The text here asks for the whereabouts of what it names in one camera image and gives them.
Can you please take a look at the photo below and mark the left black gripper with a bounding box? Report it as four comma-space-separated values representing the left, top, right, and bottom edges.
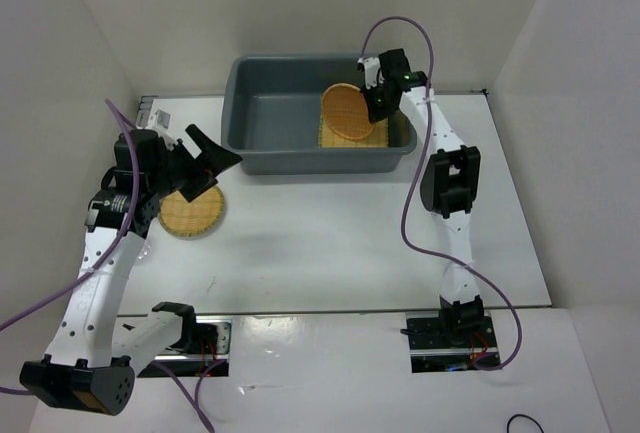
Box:
148, 124, 242, 201

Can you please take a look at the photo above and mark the round orange woven tray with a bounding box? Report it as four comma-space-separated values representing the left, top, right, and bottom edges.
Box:
321, 83, 374, 141

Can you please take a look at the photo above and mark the square bamboo mat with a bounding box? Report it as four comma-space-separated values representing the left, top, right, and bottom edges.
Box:
318, 117, 389, 149

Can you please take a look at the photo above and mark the round yellow bamboo tray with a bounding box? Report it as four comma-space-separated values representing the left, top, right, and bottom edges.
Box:
158, 186, 226, 239

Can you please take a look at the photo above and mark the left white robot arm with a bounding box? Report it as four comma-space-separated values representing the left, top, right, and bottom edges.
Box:
19, 125, 242, 416

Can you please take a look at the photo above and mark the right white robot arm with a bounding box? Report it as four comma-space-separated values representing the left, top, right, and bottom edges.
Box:
357, 49, 484, 347

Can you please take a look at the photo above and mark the grey plastic bin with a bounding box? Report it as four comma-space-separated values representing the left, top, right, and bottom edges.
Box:
221, 53, 417, 175

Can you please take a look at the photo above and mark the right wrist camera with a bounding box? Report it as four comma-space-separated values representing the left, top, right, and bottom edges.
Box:
357, 56, 384, 90

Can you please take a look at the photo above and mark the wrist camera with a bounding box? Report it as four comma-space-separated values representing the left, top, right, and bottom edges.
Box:
136, 109, 171, 136
357, 56, 384, 90

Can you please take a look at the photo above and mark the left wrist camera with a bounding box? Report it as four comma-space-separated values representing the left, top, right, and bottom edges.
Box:
136, 109, 171, 136

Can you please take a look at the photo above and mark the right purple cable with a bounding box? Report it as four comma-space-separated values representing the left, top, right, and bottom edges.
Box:
360, 16, 524, 372

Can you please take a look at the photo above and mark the purple cable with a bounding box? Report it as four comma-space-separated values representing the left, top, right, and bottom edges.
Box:
0, 98, 216, 433
360, 16, 524, 372

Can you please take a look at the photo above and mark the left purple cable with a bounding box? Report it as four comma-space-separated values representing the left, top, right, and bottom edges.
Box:
0, 98, 216, 433

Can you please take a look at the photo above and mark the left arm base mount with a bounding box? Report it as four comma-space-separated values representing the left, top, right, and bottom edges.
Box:
135, 316, 234, 379

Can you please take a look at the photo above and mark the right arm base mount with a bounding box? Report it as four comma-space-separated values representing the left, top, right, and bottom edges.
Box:
400, 312, 501, 374

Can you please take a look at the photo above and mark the black cable loop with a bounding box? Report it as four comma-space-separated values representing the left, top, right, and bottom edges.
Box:
505, 412, 546, 433

